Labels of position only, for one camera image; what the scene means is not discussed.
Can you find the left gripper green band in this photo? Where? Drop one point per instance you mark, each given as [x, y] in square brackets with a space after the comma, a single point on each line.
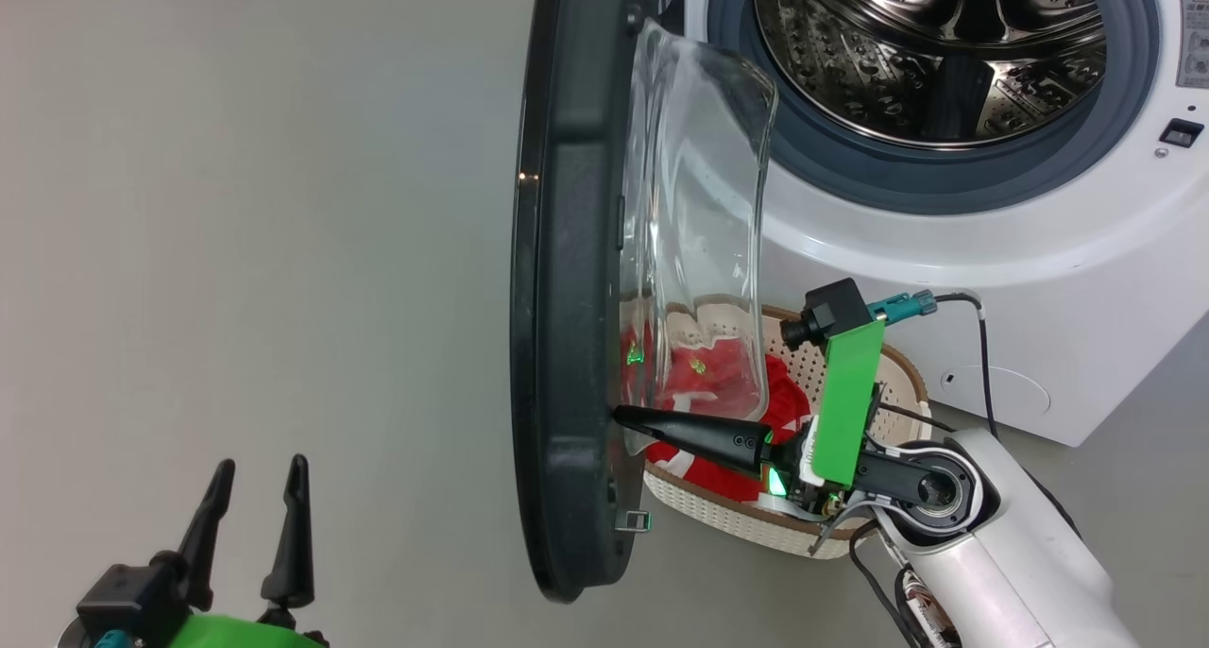
[236, 634]

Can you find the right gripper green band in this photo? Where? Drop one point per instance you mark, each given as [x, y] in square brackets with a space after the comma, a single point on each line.
[845, 412]

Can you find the red garment with white stripes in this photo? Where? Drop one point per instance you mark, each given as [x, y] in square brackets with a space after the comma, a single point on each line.
[784, 402]

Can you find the black round glass washer door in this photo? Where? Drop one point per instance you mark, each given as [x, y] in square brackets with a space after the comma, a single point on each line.
[567, 298]

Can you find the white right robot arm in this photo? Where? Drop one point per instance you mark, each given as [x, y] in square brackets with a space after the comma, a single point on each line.
[1011, 554]

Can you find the white front-load washing machine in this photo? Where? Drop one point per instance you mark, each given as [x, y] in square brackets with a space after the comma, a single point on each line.
[1039, 251]

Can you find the cream laundry basket brown rim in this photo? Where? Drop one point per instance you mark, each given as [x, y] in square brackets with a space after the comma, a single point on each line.
[718, 516]

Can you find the grey warning label sticker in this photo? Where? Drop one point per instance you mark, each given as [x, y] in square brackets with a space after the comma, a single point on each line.
[1196, 34]

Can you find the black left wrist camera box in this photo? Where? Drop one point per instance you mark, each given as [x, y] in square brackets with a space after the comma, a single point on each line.
[127, 596]

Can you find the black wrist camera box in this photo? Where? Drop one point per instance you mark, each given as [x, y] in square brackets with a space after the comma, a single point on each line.
[127, 596]
[831, 310]

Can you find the teal left camera connector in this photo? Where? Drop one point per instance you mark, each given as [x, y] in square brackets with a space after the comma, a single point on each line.
[111, 639]

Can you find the teal camera connector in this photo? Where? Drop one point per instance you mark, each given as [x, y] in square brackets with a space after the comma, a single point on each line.
[902, 306]
[111, 639]

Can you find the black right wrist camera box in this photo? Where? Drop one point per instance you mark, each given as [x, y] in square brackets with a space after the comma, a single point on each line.
[831, 310]

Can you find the teal right camera connector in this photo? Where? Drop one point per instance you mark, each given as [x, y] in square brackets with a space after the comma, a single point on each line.
[902, 306]

